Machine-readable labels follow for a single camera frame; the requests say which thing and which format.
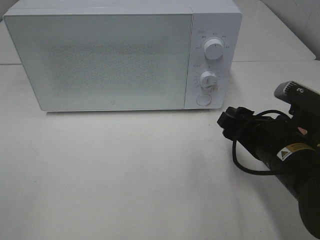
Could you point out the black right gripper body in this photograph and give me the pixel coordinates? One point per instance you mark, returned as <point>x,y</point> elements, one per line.
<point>262,136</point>

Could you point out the white microwave oven body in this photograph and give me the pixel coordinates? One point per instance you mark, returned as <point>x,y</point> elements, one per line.
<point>209,18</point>

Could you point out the lower white timer knob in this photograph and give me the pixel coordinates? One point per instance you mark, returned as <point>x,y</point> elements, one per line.
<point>207,79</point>

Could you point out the upper white power knob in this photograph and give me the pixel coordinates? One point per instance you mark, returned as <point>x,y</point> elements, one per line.
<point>213,48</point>

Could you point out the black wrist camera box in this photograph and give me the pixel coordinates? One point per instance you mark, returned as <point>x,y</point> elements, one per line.
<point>301,98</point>

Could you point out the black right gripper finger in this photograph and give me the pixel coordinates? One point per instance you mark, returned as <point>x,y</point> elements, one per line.
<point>243,112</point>
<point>228,118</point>

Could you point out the round white door-release button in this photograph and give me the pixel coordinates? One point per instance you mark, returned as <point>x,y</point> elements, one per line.
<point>204,100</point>

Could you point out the white microwave door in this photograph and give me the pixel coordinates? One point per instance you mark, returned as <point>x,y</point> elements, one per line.
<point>104,62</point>

